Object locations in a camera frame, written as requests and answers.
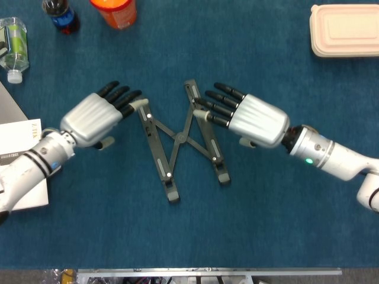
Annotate black folding laptop stand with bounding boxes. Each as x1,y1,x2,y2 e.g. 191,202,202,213
136,79,232,204

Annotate cream lidded food container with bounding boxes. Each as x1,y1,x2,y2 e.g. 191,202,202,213
309,4,379,59

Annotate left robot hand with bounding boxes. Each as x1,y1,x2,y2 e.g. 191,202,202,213
60,80,150,151

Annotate white product box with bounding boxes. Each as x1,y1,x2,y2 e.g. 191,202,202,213
0,118,50,212

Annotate yellow object on floor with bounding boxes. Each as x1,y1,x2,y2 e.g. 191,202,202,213
60,269,77,284

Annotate cola bottle blue label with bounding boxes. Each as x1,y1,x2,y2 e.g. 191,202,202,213
41,0,81,36

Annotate crinkled clear plastic bag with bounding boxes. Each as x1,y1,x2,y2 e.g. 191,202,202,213
41,268,63,284

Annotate clear water bottle green label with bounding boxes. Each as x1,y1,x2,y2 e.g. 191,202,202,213
0,17,30,85

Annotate grey closed laptop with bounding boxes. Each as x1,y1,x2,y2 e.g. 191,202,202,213
0,81,42,125

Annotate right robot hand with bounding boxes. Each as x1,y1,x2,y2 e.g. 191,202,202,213
191,82,290,149

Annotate red cylindrical canister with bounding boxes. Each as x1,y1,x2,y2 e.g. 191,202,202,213
89,0,138,30

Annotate aluminium frame rail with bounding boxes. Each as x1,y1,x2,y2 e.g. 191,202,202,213
76,267,343,284

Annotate tangled cables under frame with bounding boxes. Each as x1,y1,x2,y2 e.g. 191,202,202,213
118,276,178,284

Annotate teal fabric table cover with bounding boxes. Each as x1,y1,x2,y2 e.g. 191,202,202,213
0,0,379,270

